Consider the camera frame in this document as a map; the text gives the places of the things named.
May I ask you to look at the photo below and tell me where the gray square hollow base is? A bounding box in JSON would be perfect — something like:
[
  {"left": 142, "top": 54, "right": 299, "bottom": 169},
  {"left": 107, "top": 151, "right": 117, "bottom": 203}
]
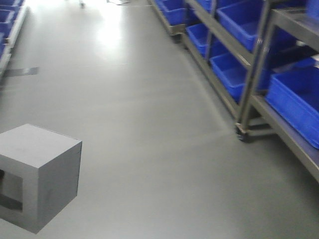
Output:
[{"left": 0, "top": 124, "right": 82, "bottom": 234}]

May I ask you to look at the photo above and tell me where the distant steel bin rack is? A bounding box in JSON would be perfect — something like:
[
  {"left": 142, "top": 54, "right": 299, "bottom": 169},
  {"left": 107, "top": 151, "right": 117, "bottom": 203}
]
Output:
[{"left": 150, "top": 0, "right": 319, "bottom": 178}]

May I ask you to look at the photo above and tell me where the blue bin on distant rack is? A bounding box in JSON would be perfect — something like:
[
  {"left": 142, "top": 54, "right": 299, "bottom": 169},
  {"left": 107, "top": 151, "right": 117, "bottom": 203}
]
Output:
[
  {"left": 186, "top": 23, "right": 208, "bottom": 57},
  {"left": 155, "top": 0, "right": 186, "bottom": 25},
  {"left": 210, "top": 53, "right": 247, "bottom": 103},
  {"left": 266, "top": 66, "right": 319, "bottom": 149}
]

